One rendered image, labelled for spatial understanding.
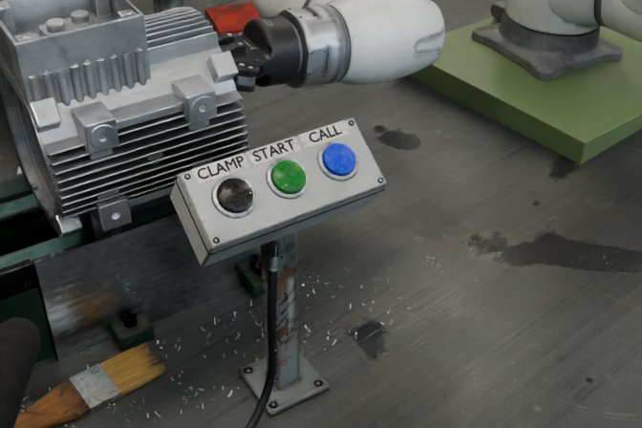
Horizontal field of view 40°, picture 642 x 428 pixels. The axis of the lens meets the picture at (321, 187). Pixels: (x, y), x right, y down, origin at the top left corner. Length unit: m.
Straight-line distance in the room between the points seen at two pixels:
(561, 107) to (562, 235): 0.26
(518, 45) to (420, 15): 0.43
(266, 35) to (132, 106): 0.18
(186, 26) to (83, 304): 0.30
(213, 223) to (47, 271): 0.25
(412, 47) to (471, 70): 0.38
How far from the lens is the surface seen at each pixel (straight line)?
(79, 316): 0.96
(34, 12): 0.92
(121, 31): 0.84
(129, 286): 0.96
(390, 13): 1.02
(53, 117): 0.83
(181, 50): 0.89
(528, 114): 1.31
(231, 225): 0.71
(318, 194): 0.74
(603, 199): 1.22
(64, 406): 0.93
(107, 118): 0.82
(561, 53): 1.44
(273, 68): 0.95
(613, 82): 1.44
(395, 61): 1.03
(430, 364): 0.95
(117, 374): 0.95
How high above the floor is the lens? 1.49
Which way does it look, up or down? 35 degrees down
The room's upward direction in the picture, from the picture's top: straight up
